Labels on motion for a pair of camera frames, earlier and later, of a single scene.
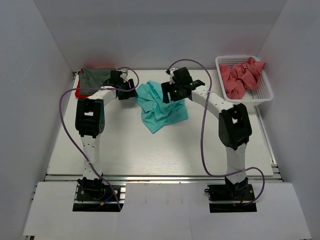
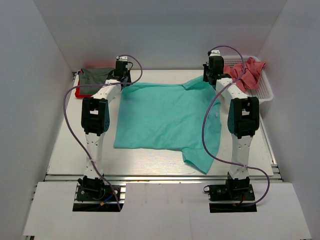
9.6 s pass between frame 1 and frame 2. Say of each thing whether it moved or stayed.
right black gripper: moved
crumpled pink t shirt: stayed
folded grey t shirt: stayed
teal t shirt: moved
